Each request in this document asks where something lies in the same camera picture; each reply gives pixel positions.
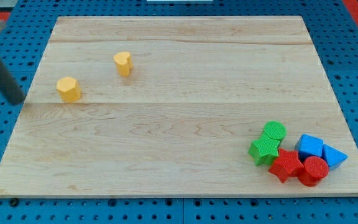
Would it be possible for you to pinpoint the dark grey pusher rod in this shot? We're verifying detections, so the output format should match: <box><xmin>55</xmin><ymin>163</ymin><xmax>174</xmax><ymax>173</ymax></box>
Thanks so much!
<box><xmin>0</xmin><ymin>58</ymin><xmax>25</xmax><ymax>105</ymax></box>

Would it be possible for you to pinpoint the yellow hexagon block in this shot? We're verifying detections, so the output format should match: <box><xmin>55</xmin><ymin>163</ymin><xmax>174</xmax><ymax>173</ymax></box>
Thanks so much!
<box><xmin>56</xmin><ymin>77</ymin><xmax>81</xmax><ymax>103</ymax></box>

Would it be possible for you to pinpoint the wooden board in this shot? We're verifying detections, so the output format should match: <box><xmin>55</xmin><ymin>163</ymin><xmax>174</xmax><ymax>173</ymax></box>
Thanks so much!
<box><xmin>0</xmin><ymin>16</ymin><xmax>358</xmax><ymax>198</ymax></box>

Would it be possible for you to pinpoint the yellow heart block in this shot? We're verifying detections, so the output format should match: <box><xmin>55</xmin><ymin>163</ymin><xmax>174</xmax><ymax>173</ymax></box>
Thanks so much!
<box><xmin>113</xmin><ymin>52</ymin><xmax>133</xmax><ymax>77</ymax></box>

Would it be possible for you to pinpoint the green star block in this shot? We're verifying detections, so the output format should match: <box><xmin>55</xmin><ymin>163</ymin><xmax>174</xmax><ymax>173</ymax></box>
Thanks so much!
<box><xmin>248</xmin><ymin>137</ymin><xmax>281</xmax><ymax>166</ymax></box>

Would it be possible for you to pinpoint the green cylinder block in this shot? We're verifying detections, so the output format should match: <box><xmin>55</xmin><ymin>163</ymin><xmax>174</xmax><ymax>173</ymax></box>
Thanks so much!
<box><xmin>260</xmin><ymin>120</ymin><xmax>287</xmax><ymax>145</ymax></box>

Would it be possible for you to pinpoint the red star block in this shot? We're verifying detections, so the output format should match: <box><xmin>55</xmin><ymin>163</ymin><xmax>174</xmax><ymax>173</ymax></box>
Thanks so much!
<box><xmin>268</xmin><ymin>148</ymin><xmax>304</xmax><ymax>183</ymax></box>

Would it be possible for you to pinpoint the blue cube block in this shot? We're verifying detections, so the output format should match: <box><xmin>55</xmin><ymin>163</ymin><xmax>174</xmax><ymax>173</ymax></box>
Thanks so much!
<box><xmin>295</xmin><ymin>134</ymin><xmax>323</xmax><ymax>162</ymax></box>

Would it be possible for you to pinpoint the red cylinder block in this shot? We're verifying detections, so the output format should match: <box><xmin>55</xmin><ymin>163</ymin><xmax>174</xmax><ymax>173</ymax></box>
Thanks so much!
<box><xmin>297</xmin><ymin>156</ymin><xmax>329</xmax><ymax>187</ymax></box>

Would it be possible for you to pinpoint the blue triangle block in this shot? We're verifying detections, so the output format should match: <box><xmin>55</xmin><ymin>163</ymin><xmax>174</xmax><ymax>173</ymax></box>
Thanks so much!
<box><xmin>322</xmin><ymin>144</ymin><xmax>348</xmax><ymax>170</ymax></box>

